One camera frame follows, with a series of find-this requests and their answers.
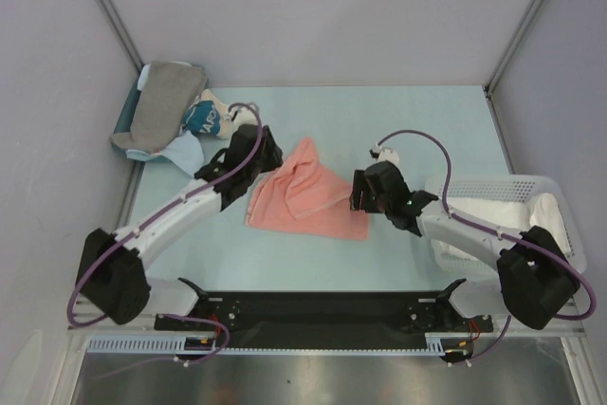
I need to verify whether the light blue towel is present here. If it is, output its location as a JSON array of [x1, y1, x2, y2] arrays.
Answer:
[[159, 131, 204, 177]]

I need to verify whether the teal plastic tray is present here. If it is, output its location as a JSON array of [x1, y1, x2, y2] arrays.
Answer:
[[109, 62, 175, 162]]

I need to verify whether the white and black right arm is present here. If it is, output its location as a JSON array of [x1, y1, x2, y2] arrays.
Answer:
[[350, 161, 585, 331]]

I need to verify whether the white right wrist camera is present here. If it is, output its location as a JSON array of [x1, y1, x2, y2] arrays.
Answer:
[[370, 144, 400, 166]]

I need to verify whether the aluminium frame rail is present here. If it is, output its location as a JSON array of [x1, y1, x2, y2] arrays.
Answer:
[[65, 293, 587, 340]]

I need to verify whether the white perforated plastic basket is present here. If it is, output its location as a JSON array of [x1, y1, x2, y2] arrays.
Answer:
[[425, 175, 587, 273]]

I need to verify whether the pink towel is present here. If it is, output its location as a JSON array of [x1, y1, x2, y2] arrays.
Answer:
[[246, 138, 369, 241]]

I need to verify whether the teal and beige towel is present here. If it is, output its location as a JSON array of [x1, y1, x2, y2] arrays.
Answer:
[[180, 89, 232, 139]]

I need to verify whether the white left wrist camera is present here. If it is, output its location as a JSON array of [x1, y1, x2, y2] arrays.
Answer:
[[227, 102, 259, 130]]

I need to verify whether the grey towel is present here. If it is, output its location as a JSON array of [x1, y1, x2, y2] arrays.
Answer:
[[110, 62, 208, 154]]

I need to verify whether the white towel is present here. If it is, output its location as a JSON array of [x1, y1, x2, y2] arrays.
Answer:
[[448, 193, 572, 256]]

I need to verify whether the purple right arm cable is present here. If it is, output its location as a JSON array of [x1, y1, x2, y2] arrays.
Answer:
[[374, 129, 598, 368]]

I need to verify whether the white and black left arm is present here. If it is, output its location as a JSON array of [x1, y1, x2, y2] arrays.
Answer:
[[76, 124, 283, 329]]

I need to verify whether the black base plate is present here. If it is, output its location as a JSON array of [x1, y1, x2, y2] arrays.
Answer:
[[154, 276, 494, 350]]

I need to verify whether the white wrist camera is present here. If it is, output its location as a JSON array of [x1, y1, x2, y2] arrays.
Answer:
[[227, 102, 259, 130], [370, 144, 400, 166]]

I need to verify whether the white slotted cable duct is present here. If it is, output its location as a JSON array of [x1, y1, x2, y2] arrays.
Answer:
[[86, 332, 469, 357]]

